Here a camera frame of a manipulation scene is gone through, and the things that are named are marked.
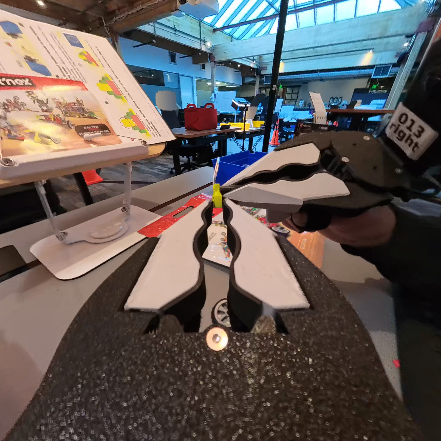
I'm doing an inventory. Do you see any black pole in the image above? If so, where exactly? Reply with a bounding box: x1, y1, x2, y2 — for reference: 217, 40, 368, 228
262, 0, 290, 152

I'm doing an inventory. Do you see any orange traffic cone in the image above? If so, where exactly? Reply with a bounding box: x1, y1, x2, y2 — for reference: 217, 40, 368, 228
268, 119, 282, 147
81, 169, 104, 186

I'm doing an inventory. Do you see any printed construction toy box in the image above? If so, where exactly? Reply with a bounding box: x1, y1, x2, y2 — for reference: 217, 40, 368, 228
138, 193, 326, 269

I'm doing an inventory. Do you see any tan rounded table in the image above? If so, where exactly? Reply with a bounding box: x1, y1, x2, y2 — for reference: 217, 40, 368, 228
0, 143, 167, 189

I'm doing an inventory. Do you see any person's right forearm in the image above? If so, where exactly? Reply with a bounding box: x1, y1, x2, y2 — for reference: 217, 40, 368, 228
341, 198, 441, 286

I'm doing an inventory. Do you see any white book stand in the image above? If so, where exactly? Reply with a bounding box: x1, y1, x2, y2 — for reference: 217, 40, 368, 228
30, 162, 162, 280

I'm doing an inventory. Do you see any yellow plastic bin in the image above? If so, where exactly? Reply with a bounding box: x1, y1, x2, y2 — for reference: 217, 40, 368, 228
227, 121, 266, 132

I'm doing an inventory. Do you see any blue plastic storage bin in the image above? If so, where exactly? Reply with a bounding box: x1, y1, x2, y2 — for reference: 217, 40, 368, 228
211, 150, 270, 187

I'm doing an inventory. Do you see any black toy vehicle wheel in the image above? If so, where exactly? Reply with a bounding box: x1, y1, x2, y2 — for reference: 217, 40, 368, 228
211, 298, 232, 328

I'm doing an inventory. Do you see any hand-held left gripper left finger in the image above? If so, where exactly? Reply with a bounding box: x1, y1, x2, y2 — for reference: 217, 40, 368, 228
124, 199, 212, 312

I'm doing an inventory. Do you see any person's right hand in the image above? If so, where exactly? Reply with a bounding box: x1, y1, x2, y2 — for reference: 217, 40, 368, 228
282, 203, 397, 247

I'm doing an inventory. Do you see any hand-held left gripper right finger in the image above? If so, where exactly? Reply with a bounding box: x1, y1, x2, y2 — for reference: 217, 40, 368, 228
222, 199, 311, 316

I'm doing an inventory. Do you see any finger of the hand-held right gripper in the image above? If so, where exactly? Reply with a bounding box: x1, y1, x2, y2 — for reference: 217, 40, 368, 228
220, 142, 322, 189
223, 172, 351, 223

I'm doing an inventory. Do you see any long brown desk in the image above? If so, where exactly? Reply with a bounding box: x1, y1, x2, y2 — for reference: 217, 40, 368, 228
170, 126, 266, 174

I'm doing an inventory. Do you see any red plastic tote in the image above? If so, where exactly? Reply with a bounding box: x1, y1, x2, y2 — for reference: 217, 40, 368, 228
184, 102, 218, 131

